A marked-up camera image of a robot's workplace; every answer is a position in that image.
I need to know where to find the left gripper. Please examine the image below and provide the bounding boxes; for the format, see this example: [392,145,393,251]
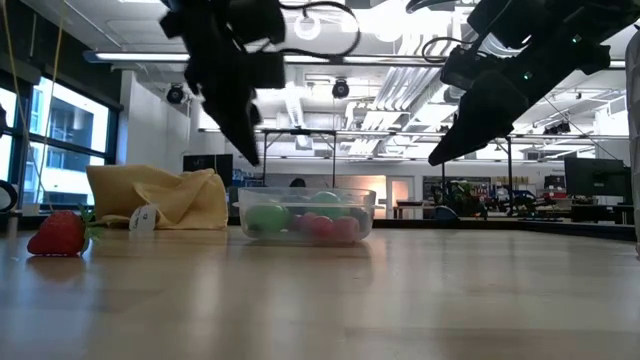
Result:
[159,0,286,168]

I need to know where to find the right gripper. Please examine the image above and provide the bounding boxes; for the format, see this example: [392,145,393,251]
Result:
[428,29,613,167]

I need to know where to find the yellow cloth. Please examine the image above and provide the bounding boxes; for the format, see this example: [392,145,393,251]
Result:
[85,164,230,232]

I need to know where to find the clear plastic tupperware container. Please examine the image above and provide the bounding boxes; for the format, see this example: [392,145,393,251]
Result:
[232,186,377,245]

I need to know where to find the green bell pepper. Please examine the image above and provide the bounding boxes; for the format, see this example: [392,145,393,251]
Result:
[309,191,344,219]

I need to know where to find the small pink radish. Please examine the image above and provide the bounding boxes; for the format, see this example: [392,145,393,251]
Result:
[309,215,335,240]

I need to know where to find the red toy strawberry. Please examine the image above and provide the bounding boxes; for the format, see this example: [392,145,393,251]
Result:
[333,215,360,241]
[27,203,104,258]

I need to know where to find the purple eggplant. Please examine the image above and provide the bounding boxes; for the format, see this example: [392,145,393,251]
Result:
[352,206,372,231]

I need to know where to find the black screen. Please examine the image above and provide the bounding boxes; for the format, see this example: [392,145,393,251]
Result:
[182,153,234,189]

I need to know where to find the background green plant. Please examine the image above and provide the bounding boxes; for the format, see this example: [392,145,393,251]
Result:
[447,180,481,214]

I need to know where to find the blue round object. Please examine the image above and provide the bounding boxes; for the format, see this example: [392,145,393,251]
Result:
[432,204,461,222]

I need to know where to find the long ceiling light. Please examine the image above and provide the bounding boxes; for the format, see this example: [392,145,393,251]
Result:
[82,49,191,65]

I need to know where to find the black monitor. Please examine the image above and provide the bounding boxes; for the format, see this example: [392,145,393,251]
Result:
[563,157,632,204]

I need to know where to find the large window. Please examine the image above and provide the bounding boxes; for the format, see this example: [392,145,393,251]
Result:
[0,74,124,211]

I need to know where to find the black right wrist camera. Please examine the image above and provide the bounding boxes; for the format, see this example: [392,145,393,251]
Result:
[439,44,484,91]

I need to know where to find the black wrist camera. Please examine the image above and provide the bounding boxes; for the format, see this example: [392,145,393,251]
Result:
[439,44,484,91]
[249,49,287,91]

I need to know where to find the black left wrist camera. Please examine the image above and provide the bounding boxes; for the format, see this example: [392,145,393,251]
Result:
[249,49,287,91]

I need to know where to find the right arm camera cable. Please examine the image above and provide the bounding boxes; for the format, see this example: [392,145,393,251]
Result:
[421,35,456,64]

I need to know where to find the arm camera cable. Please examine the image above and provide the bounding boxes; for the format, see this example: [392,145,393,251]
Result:
[421,35,456,64]
[277,0,362,57]

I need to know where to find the black metal rack frame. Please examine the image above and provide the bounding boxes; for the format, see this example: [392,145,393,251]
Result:
[259,127,339,189]

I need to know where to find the black aluminium table frame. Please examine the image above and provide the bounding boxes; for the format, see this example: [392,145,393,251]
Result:
[0,209,639,242]

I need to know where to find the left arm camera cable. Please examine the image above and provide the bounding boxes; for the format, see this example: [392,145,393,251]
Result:
[277,0,362,57]

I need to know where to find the thin yellow cord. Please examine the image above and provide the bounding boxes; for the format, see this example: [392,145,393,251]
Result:
[44,0,66,206]

